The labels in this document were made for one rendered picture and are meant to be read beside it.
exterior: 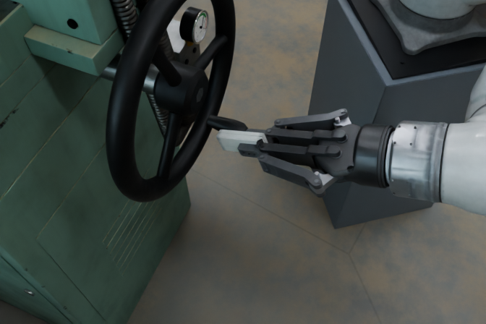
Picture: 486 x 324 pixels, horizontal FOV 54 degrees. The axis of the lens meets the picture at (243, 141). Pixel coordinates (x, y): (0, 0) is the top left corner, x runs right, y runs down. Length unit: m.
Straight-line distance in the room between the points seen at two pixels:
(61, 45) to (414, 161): 0.41
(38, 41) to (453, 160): 0.47
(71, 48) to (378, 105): 0.59
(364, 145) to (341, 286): 0.82
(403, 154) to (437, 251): 0.92
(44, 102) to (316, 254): 0.90
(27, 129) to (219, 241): 0.81
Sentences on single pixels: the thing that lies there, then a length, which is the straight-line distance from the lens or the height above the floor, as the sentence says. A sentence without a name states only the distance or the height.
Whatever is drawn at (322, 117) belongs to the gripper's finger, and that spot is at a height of 0.75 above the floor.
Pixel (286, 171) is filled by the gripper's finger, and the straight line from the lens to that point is 0.59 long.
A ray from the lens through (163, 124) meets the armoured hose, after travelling 0.72.
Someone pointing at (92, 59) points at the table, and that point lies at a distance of 0.56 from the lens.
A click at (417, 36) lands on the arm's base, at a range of 0.97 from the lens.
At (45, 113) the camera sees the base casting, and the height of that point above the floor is 0.75.
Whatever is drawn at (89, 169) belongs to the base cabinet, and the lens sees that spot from 0.82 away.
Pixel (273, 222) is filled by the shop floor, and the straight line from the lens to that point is 1.39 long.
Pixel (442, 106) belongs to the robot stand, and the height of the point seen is 0.50.
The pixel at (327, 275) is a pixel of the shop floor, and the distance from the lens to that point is 1.34.
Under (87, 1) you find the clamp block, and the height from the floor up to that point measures 0.93.
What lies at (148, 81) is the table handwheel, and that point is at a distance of 0.59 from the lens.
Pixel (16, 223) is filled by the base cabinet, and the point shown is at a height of 0.65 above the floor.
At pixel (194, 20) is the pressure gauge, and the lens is 0.87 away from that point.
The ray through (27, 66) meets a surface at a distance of 0.63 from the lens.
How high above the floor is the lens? 1.25
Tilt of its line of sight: 55 degrees down
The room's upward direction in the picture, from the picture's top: straight up
